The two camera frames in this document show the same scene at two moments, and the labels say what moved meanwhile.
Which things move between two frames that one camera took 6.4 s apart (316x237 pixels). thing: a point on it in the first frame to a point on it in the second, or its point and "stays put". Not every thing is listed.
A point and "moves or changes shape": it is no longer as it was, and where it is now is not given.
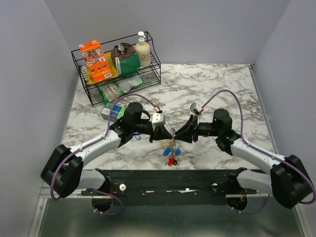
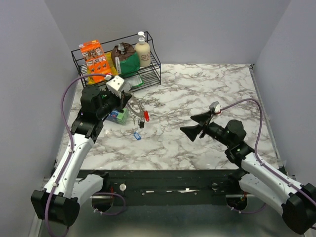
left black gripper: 159,133 to 122,101
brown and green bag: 125,59 stays put
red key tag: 171,161 moves or changes shape
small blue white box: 116,112 stays put
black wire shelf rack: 118,68 stays put
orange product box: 97,62 stays put
